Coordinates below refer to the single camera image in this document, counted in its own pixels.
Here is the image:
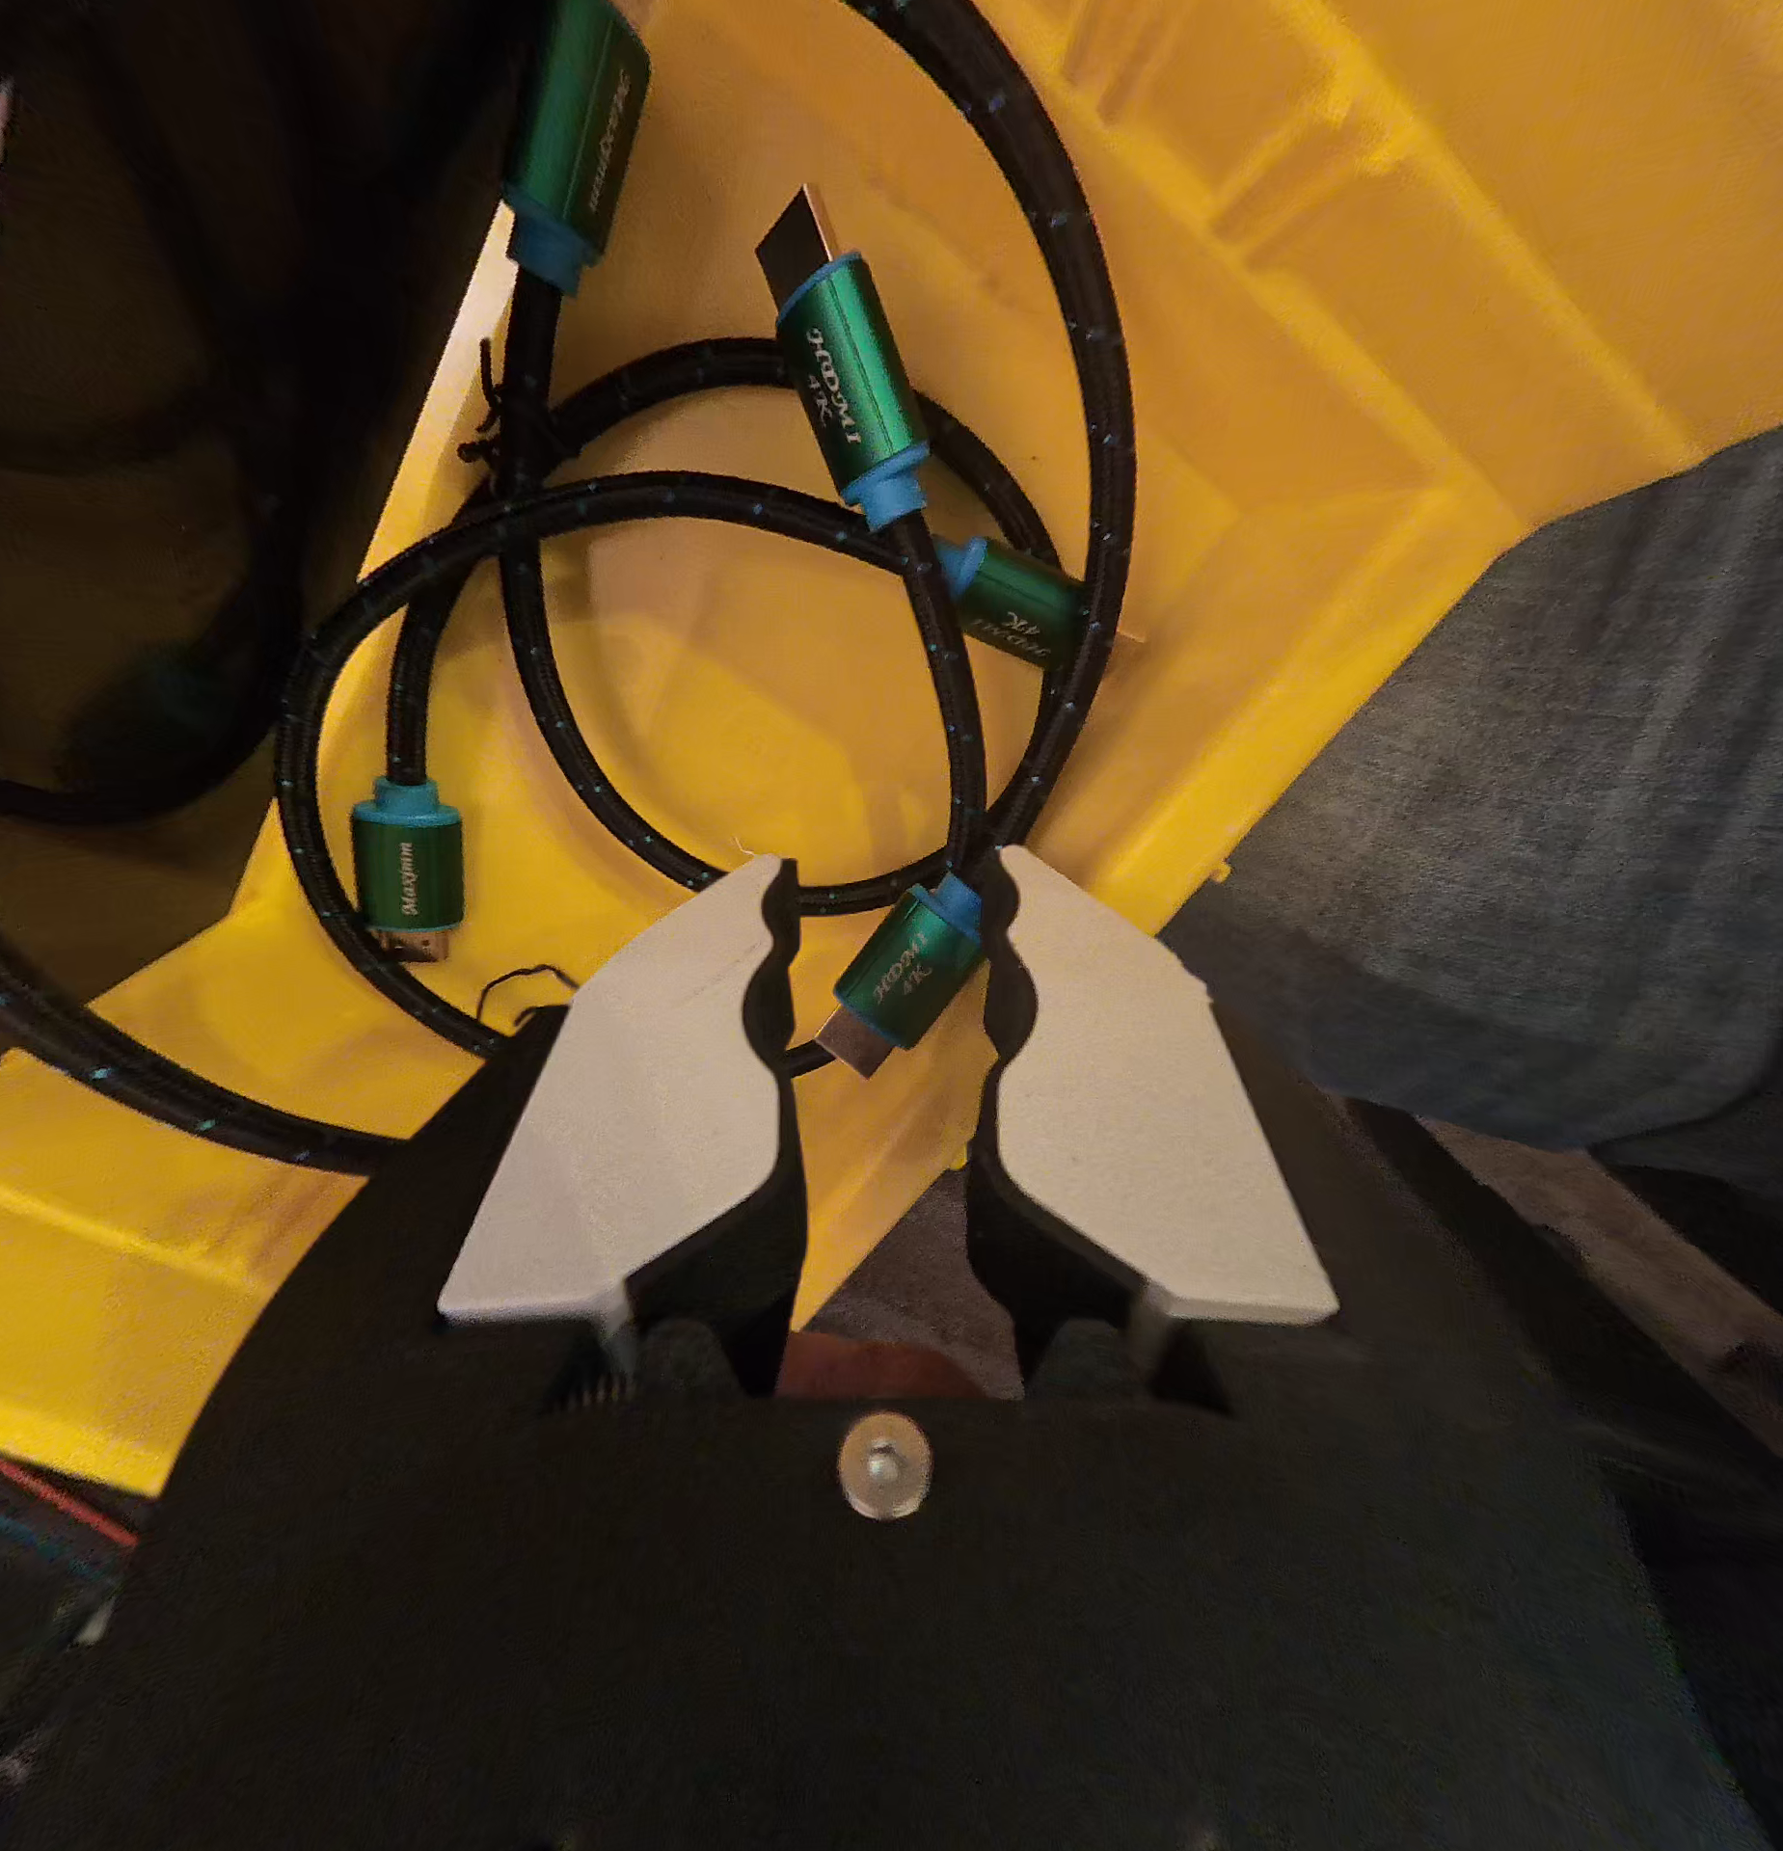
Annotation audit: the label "braided green-plug hdmi cable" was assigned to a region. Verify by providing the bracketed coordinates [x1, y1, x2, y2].
[493, 0, 1142, 919]
[0, 869, 410, 1175]
[273, 191, 994, 1080]
[348, 338, 1124, 967]

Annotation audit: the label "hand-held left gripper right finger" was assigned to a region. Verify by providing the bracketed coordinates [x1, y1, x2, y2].
[969, 845, 1342, 1378]

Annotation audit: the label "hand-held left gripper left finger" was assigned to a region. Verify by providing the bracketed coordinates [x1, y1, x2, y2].
[440, 855, 810, 1354]

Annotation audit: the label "braided cable green plugs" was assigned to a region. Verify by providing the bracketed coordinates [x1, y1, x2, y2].
[0, 0, 548, 1080]

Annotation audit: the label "yellow plastic bin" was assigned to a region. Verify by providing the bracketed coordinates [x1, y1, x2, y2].
[0, 0, 1783, 1501]

